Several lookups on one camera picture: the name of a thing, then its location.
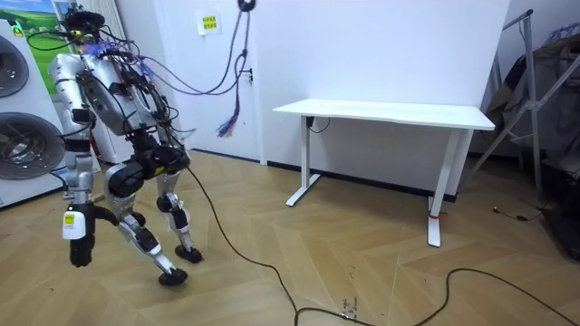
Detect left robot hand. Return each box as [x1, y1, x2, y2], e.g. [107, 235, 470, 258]
[61, 202, 121, 269]

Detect robot legs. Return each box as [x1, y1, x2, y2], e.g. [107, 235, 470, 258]
[103, 158, 205, 287]

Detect robot body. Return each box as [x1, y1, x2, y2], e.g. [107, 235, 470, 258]
[25, 4, 197, 183]

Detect white washing machine tower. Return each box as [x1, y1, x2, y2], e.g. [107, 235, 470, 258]
[0, 18, 102, 209]

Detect white desk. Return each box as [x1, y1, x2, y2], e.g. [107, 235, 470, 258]
[272, 98, 497, 249]

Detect grey metal rack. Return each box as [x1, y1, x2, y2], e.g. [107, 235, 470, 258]
[460, 8, 580, 197]

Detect black bag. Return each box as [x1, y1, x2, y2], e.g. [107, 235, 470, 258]
[540, 166, 580, 263]

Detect pile of clothes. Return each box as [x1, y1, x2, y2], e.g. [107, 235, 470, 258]
[485, 22, 580, 183]

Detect black floor cable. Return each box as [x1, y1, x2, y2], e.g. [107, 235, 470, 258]
[186, 166, 568, 326]

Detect landscape wall poster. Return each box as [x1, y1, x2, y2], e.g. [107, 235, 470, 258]
[0, 0, 64, 97]

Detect cable bundle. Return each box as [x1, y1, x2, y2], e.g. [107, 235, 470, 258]
[130, 3, 256, 139]

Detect black desk cable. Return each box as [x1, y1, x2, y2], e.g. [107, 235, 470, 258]
[304, 115, 333, 135]

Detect thin black cable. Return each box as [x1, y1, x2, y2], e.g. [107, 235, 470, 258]
[492, 205, 546, 224]

